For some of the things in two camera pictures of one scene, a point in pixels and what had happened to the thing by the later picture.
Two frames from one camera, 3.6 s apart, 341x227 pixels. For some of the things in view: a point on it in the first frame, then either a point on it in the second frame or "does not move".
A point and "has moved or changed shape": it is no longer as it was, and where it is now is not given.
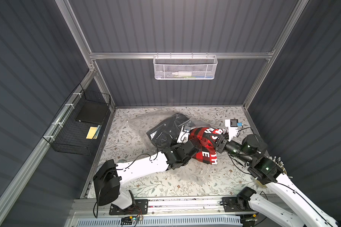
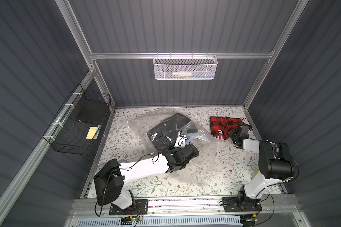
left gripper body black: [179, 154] does not move
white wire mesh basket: [184, 67] does not move
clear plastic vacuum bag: [190, 145] does not move
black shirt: [167, 133] does not move
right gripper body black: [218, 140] to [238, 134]
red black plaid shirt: [207, 153] has moved or changed shape
